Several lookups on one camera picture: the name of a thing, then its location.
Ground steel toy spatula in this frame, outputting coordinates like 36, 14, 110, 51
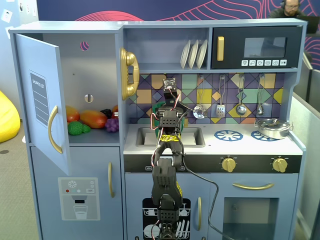
216, 74, 226, 118

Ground gold oven door handle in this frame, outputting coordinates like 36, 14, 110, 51
231, 182, 275, 191

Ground gold stove knob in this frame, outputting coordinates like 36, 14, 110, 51
271, 157, 288, 174
221, 157, 237, 173

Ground steel pot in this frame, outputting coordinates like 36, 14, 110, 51
254, 122, 294, 140

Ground small wrist camera board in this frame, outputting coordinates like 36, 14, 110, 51
162, 78, 177, 92

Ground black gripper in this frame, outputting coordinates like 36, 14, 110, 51
156, 89, 183, 118

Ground dark toy blackberry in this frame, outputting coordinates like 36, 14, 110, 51
100, 108, 113, 120

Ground steel toy spoon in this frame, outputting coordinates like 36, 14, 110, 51
256, 74, 266, 116

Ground green toy broccoli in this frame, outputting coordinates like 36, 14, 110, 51
67, 121, 91, 136

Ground blue toy play kitchen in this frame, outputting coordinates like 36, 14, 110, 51
8, 18, 308, 240

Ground yellow beanbag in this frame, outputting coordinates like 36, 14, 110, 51
0, 90, 21, 144

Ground steel toy skimmer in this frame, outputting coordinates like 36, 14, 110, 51
192, 74, 208, 120

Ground grey toy sink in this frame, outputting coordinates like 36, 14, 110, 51
135, 126, 206, 148

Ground black camera cable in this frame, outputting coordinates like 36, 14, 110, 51
178, 107, 237, 240

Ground bearded person with headphones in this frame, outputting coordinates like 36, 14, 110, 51
267, 0, 308, 19

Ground gold fridge door handle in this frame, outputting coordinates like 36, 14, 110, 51
47, 105, 63, 154

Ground white toy plate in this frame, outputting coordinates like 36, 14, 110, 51
180, 39, 192, 70
195, 39, 209, 70
188, 39, 200, 70

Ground black toy microwave gold handle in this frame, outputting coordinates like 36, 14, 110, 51
211, 26, 303, 70

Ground grey desk divider panel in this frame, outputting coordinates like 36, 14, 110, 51
287, 96, 320, 240

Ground gold toy telephone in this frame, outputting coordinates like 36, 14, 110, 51
119, 47, 140, 101

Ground gold freezer door handle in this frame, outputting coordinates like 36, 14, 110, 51
107, 161, 116, 199

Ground red orange toy peach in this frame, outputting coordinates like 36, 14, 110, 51
65, 105, 81, 123

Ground steel pot lid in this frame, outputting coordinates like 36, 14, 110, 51
255, 117, 290, 129

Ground orange toy mango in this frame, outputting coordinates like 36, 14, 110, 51
79, 109, 108, 129

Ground gold dishwasher door handle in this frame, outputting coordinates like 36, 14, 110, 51
196, 196, 202, 231

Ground white paper drawing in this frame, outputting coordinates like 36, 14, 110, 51
1, 8, 13, 22

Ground steel toy ladle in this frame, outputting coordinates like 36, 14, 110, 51
236, 74, 248, 116

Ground purple toy grapes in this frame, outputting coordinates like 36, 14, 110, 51
104, 118, 120, 133

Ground blue fridge door shopping list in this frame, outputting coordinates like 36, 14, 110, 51
14, 33, 71, 176

